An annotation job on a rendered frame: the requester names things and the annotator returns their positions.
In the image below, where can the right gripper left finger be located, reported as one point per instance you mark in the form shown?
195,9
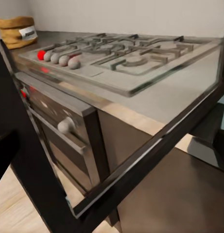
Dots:
9,146

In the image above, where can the oven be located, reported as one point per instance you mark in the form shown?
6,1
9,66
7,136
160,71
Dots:
113,218

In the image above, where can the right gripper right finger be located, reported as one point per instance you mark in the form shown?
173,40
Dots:
218,143

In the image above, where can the microwave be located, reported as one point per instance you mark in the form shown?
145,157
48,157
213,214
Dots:
100,91

